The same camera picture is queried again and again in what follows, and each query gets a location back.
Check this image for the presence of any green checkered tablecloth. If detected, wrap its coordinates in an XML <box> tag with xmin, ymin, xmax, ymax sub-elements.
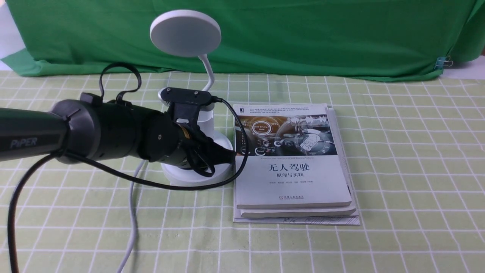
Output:
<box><xmin>16</xmin><ymin>74</ymin><xmax>485</xmax><ymax>273</ymax></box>

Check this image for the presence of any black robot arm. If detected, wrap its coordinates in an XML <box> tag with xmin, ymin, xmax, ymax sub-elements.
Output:
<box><xmin>0</xmin><ymin>93</ymin><xmax>236</xmax><ymax>175</ymax></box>

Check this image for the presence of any green backdrop cloth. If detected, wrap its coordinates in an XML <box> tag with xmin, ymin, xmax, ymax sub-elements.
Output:
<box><xmin>1</xmin><ymin>0</ymin><xmax>484</xmax><ymax>82</ymax></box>

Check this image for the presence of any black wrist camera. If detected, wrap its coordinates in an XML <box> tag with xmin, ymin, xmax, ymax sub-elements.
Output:
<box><xmin>159</xmin><ymin>88</ymin><xmax>214</xmax><ymax>124</ymax></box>

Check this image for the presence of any black camera cable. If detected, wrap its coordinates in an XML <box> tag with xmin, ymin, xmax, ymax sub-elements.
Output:
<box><xmin>7</xmin><ymin>62</ymin><xmax>249</xmax><ymax>273</ymax></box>

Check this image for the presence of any teal binder clip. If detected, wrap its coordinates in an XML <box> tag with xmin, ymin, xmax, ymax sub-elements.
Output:
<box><xmin>434</xmin><ymin>56</ymin><xmax>454</xmax><ymax>70</ymax></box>

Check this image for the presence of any white desk lamp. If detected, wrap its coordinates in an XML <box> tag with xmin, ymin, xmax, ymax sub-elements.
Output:
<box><xmin>150</xmin><ymin>10</ymin><xmax>233</xmax><ymax>187</ymax></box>

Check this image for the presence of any white lamp power cord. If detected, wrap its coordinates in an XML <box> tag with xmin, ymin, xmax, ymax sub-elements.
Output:
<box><xmin>116</xmin><ymin>159</ymin><xmax>146</xmax><ymax>273</ymax></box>

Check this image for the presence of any white bottom book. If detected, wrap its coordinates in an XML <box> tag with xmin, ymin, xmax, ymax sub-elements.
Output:
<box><xmin>233</xmin><ymin>108</ymin><xmax>361</xmax><ymax>226</ymax></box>

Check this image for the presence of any white top book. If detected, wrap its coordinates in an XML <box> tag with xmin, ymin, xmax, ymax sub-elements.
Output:
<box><xmin>233</xmin><ymin>104</ymin><xmax>352</xmax><ymax>210</ymax></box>

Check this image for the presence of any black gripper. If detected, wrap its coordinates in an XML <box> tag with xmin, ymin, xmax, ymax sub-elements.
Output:
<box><xmin>146</xmin><ymin>113</ymin><xmax>237</xmax><ymax>175</ymax></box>

